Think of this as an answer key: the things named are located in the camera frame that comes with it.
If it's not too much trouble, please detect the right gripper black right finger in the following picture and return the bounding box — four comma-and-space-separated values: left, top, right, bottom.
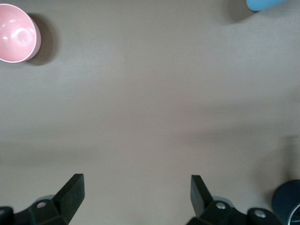
186, 175, 284, 225

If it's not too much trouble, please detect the pink bowl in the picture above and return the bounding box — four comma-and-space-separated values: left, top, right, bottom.
0, 3, 42, 63

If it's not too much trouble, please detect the blue plastic cup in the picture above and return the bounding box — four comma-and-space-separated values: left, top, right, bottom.
246, 0, 288, 12

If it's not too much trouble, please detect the brown table cover cloth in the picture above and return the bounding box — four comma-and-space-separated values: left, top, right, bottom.
0, 0, 300, 225

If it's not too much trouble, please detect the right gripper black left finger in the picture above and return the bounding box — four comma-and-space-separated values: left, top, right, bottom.
0, 173, 84, 225

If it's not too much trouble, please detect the black pot blue handle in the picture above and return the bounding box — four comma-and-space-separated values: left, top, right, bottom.
271, 179, 300, 225

